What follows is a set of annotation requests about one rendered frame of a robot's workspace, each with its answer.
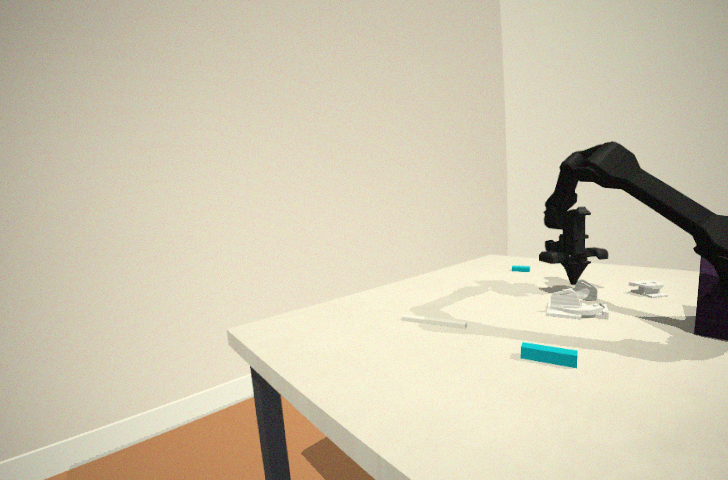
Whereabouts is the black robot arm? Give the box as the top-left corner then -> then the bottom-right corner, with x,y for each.
544,141 -> 728,299

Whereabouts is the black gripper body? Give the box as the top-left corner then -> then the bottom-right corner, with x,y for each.
539,231 -> 609,264

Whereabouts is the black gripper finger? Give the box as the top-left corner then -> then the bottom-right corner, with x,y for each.
574,260 -> 591,285
561,262 -> 579,285

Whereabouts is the teal rectangular block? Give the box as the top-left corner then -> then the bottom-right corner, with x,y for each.
520,342 -> 578,369

